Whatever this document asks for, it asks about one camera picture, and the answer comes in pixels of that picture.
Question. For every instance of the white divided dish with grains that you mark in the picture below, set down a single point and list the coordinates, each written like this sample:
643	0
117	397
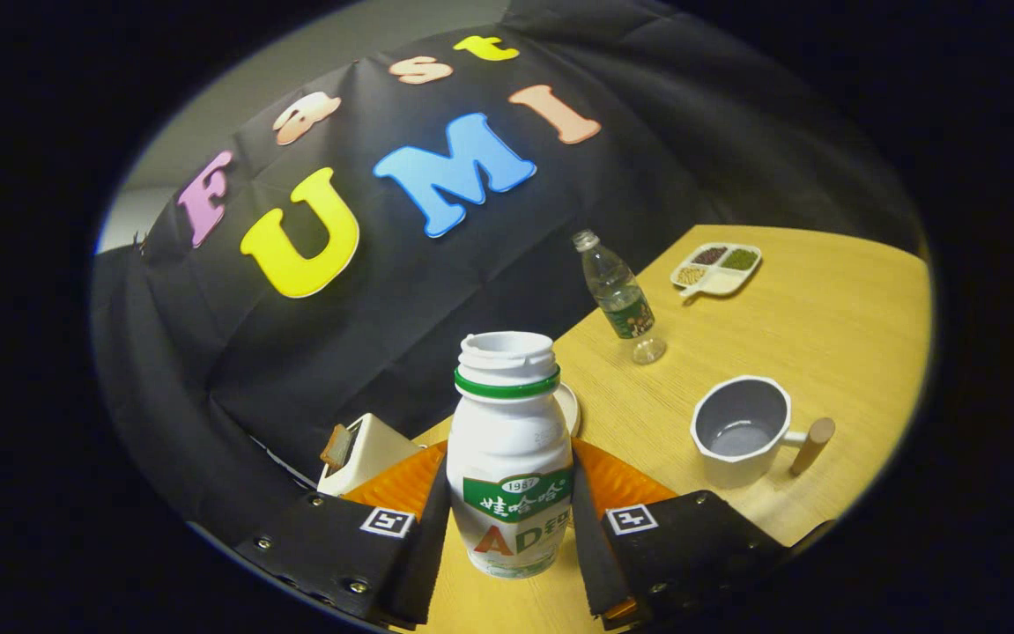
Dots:
722	277

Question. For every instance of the clear plastic water bottle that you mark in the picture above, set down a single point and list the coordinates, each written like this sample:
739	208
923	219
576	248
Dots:
619	295

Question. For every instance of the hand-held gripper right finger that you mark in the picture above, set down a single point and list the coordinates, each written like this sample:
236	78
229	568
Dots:
595	555

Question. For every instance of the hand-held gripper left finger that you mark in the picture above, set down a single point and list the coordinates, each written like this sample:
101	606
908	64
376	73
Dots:
429	563

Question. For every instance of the wooden table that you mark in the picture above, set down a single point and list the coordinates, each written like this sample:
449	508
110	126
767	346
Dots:
824	352

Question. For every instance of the white juice bottle green label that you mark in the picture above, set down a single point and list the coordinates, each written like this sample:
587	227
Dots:
506	440

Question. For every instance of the black backdrop cloth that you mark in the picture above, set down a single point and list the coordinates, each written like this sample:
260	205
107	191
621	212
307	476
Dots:
647	176

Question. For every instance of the small white plate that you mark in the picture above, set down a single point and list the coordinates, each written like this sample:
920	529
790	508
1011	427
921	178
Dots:
569	407

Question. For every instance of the toast bread slice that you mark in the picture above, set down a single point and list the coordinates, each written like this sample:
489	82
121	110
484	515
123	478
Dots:
336	446

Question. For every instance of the white toaster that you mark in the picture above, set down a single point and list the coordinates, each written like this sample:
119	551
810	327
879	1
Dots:
379	453

